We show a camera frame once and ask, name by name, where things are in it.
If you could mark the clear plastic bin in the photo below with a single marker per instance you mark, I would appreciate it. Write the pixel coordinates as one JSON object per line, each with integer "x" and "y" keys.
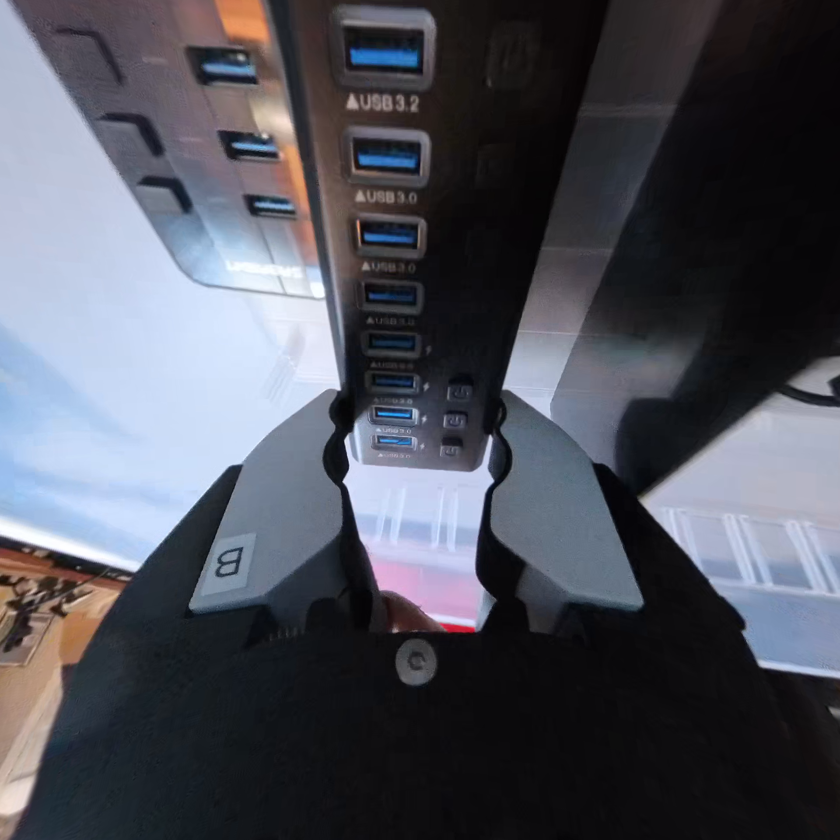
{"x": 131, "y": 394}

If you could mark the person's left hand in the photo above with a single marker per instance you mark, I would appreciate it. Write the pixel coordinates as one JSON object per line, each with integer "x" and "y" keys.
{"x": 410, "y": 613}

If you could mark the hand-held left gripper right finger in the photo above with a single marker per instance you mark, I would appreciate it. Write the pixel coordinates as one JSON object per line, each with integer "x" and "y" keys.
{"x": 558, "y": 518}

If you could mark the black usb hub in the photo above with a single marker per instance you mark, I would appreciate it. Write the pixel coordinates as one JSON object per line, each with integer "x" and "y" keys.
{"x": 459, "y": 229}

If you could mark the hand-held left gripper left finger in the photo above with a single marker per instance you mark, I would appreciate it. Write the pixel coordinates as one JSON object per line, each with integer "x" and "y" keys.
{"x": 282, "y": 512}

